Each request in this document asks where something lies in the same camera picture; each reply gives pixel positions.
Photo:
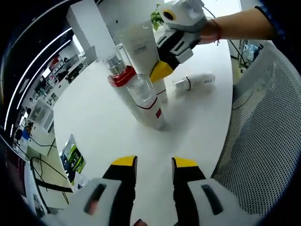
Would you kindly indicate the white skincare squeeze tube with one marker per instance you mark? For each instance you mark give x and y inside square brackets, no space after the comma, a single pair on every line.
[141,51]

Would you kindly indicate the person's left hand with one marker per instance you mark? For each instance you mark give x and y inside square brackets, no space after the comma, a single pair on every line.
[140,222]

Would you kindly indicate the white mesh office chair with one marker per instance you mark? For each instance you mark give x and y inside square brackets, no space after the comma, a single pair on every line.
[263,131]

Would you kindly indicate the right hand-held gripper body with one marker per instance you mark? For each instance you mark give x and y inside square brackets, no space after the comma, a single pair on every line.
[183,14]

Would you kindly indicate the green potted plant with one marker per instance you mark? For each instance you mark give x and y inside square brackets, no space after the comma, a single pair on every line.
[156,18]

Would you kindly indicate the green black skincare sachet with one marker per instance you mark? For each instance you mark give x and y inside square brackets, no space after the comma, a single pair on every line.
[73,160]

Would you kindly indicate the small clear-capped white skincare bottle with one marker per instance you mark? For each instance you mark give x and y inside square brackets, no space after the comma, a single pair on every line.
[200,81]
[150,110]

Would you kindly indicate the tall white red-collared skincare bottle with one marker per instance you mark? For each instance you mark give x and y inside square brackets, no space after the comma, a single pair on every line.
[122,94]

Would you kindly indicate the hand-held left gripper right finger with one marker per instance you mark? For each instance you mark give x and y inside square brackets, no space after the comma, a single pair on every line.
[185,176]

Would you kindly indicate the person's right hand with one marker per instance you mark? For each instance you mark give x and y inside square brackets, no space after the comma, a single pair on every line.
[209,33]

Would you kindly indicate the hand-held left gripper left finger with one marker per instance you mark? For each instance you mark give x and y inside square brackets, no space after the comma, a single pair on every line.
[117,186]

